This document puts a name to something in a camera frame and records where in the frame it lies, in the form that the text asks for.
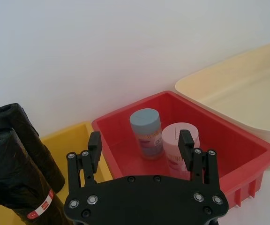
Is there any red plastic bin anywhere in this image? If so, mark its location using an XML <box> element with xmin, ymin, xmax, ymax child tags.
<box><xmin>91</xmin><ymin>90</ymin><xmax>270</xmax><ymax>208</ymax></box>

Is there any blue lidded jar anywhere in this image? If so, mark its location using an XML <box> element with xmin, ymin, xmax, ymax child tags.
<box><xmin>129</xmin><ymin>108</ymin><xmax>164</xmax><ymax>161</ymax></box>

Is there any cream plastic bin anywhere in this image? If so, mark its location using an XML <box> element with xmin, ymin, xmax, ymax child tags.
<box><xmin>174</xmin><ymin>41</ymin><xmax>270</xmax><ymax>168</ymax></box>

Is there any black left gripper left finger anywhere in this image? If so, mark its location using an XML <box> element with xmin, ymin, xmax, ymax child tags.
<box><xmin>66</xmin><ymin>131</ymin><xmax>102</xmax><ymax>195</ymax></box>

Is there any yellow plastic bin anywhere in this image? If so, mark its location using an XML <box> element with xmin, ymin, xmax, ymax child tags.
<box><xmin>0</xmin><ymin>122</ymin><xmax>115</xmax><ymax>225</ymax></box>

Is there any pink lidded jar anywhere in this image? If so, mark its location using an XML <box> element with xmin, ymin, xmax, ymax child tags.
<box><xmin>161</xmin><ymin>122</ymin><xmax>200</xmax><ymax>179</ymax></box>

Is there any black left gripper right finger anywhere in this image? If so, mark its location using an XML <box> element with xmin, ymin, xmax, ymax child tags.
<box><xmin>178</xmin><ymin>129</ymin><xmax>221</xmax><ymax>191</ymax></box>

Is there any black bag roll with label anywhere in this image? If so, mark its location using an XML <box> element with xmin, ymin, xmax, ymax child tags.
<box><xmin>0</xmin><ymin>127</ymin><xmax>74</xmax><ymax>225</ymax></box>

